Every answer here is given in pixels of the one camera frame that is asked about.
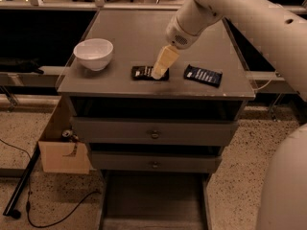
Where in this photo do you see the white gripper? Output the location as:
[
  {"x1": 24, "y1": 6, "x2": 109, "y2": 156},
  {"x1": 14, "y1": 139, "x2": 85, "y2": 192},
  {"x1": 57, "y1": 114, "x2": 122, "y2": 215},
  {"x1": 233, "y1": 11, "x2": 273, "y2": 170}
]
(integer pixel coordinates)
[{"x1": 152, "y1": 15, "x2": 205, "y2": 80}]

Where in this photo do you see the black chocolate rxbar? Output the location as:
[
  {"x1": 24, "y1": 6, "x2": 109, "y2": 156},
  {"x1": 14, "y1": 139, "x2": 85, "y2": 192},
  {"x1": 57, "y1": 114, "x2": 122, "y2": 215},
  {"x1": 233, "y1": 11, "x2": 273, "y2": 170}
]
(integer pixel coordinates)
[{"x1": 130, "y1": 65, "x2": 170, "y2": 81}]

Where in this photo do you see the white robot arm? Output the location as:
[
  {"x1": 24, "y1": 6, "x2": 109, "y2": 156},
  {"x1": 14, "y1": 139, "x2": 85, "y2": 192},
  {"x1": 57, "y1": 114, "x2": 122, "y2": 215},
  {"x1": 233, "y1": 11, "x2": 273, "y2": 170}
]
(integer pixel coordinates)
[{"x1": 153, "y1": 0, "x2": 307, "y2": 230}]

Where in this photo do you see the grey drawer cabinet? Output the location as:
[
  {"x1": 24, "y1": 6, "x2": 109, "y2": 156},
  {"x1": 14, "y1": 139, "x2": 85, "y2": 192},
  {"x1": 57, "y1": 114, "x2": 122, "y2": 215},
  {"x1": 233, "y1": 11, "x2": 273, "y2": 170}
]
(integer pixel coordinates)
[{"x1": 57, "y1": 9, "x2": 256, "y2": 184}]

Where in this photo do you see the middle grey drawer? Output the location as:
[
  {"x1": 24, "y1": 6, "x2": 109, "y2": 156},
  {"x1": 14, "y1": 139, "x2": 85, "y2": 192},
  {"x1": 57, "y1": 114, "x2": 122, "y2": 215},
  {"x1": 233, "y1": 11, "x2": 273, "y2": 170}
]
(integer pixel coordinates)
[{"x1": 89, "y1": 151, "x2": 222, "y2": 173}]

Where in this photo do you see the grey drawer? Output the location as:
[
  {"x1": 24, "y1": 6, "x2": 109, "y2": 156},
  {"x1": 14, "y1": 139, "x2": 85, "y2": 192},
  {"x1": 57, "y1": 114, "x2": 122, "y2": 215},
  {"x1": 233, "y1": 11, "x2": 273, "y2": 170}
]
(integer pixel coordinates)
[
  {"x1": 71, "y1": 117, "x2": 238, "y2": 147},
  {"x1": 89, "y1": 151, "x2": 222, "y2": 173}
]

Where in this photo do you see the top grey drawer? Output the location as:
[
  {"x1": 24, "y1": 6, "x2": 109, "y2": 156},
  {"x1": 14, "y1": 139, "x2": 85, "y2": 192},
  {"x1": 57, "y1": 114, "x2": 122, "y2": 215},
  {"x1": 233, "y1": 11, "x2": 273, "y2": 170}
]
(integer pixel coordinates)
[{"x1": 71, "y1": 117, "x2": 238, "y2": 147}]

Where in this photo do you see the open bottom drawer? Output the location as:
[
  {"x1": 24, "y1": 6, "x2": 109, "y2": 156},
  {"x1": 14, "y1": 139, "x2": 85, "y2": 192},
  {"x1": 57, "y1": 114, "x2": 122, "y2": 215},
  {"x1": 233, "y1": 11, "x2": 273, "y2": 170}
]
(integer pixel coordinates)
[{"x1": 95, "y1": 171, "x2": 213, "y2": 230}]

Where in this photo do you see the white bowl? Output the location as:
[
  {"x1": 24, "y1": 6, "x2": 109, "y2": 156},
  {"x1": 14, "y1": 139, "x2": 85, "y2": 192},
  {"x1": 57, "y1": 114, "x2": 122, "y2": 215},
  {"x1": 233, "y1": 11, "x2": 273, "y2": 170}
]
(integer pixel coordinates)
[{"x1": 73, "y1": 38, "x2": 113, "y2": 71}]

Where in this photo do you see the metal can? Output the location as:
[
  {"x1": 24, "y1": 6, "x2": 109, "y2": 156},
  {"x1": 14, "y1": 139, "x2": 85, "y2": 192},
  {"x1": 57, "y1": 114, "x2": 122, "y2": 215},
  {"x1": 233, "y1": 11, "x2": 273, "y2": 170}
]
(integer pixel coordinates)
[{"x1": 61, "y1": 129, "x2": 73, "y2": 139}]

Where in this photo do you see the black object on ledge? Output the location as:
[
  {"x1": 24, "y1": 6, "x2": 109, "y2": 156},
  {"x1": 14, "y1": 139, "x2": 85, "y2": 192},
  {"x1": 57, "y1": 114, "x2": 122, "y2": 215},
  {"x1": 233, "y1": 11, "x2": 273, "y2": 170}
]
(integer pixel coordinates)
[{"x1": 0, "y1": 57, "x2": 44, "y2": 74}]

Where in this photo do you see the cardboard box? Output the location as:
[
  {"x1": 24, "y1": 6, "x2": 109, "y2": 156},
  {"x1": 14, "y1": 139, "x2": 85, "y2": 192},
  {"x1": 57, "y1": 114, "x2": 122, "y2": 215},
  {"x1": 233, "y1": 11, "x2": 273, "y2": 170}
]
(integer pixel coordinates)
[{"x1": 38, "y1": 98, "x2": 91, "y2": 174}]

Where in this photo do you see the black floor bar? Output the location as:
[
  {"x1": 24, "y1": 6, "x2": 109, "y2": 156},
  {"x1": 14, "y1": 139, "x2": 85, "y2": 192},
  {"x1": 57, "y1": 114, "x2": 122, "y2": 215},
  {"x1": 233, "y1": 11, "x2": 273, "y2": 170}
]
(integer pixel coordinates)
[{"x1": 0, "y1": 147, "x2": 40, "y2": 219}]

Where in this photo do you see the white cable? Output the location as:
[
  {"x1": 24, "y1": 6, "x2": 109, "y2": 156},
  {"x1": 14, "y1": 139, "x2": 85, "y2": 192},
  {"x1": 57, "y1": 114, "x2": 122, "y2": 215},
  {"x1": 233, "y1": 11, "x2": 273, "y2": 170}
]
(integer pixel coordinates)
[{"x1": 253, "y1": 69, "x2": 278, "y2": 92}]

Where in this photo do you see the black floor cable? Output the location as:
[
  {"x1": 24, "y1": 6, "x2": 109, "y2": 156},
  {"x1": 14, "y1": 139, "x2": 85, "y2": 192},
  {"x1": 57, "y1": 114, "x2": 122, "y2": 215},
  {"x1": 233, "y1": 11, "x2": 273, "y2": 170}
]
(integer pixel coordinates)
[{"x1": 0, "y1": 138, "x2": 102, "y2": 229}]

